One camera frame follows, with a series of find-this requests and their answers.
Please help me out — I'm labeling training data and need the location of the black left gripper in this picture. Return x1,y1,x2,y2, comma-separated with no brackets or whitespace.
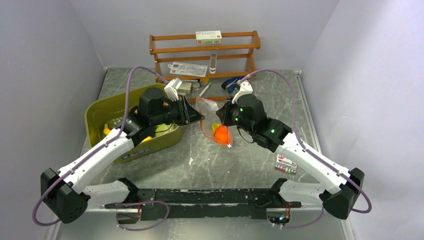
151,95,205,126

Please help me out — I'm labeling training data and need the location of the orange tangerine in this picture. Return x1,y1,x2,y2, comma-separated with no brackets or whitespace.
213,124,230,145

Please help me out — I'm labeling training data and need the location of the clear zip top bag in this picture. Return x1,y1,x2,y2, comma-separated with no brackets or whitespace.
195,96,233,149

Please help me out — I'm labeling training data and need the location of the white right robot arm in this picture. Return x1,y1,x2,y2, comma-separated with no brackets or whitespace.
215,93,365,220

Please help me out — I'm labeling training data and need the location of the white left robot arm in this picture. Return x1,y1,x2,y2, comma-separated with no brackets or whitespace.
32,85,205,226

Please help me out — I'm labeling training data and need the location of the green cabbage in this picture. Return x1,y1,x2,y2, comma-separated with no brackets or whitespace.
155,123,177,136

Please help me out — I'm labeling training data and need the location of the yellow lemon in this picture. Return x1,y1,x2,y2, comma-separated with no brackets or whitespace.
141,136,153,143

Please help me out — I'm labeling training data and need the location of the blue stapler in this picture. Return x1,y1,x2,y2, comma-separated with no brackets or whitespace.
221,76,243,94

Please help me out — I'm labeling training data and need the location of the white green box lower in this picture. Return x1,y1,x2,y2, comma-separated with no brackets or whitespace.
178,81,192,94

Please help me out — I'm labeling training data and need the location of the green white marker pen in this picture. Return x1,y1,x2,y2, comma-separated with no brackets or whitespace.
198,82,212,98

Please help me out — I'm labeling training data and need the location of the olive green plastic bin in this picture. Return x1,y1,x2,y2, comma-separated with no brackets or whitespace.
85,93,182,164

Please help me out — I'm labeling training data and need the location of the white flat packet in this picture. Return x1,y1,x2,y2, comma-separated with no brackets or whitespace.
167,61,208,78

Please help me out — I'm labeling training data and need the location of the orange wooden shelf rack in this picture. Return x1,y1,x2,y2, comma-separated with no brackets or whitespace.
149,30,261,83

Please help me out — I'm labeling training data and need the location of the white grey small device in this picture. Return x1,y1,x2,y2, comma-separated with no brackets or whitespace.
209,54,217,74

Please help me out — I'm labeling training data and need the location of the colourful marker set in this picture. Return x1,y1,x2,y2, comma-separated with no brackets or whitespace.
274,155,297,175

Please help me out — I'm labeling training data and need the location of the white green box on shelf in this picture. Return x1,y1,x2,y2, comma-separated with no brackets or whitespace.
195,30,223,46

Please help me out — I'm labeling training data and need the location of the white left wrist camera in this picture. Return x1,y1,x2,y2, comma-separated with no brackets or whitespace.
164,77,182,102

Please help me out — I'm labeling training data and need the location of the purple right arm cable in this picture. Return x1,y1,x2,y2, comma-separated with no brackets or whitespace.
236,68,373,215

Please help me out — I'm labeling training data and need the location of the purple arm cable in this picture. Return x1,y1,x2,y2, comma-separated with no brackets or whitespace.
236,68,373,215
32,66,170,228

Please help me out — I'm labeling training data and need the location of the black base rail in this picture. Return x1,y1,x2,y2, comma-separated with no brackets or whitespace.
123,188,302,221

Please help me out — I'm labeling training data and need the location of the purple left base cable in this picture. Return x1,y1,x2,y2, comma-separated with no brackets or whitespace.
115,200,172,232

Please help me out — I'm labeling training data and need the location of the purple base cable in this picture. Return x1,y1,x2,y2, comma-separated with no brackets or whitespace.
115,200,172,232
269,196,325,230

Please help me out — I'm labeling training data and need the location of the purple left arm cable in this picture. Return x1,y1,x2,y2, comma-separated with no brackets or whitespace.
32,66,170,228

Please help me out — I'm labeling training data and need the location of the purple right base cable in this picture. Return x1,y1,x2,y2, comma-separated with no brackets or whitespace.
269,196,325,230

